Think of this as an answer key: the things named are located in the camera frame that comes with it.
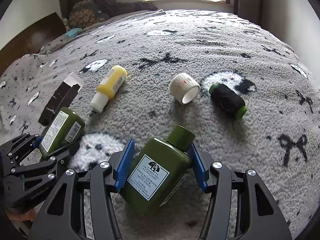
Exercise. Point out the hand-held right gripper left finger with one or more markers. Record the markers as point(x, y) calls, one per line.
point(125, 163)

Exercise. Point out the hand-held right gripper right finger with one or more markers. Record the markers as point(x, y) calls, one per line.
point(197, 166)

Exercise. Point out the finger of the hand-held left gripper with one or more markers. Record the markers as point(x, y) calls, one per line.
point(42, 167)
point(22, 142)

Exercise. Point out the dark green lotion bottle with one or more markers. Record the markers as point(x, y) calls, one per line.
point(63, 130)
point(155, 170)

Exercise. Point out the person's left hand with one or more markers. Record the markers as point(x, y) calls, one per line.
point(21, 215)

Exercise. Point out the black cardboard box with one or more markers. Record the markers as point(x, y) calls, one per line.
point(58, 100)

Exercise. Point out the black thread spool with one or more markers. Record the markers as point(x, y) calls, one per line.
point(226, 100)

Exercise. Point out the yellow bottle with white cap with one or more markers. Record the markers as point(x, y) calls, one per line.
point(111, 86)

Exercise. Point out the white ribbed cap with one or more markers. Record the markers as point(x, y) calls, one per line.
point(183, 87)

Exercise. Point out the dark wooden headboard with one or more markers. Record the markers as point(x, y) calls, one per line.
point(32, 36)

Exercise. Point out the light blue packet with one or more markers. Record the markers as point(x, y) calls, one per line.
point(73, 32)

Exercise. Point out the brown patterned pillow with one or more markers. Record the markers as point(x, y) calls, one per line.
point(83, 13)

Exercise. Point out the dark folded blanket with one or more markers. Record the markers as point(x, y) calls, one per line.
point(135, 6)

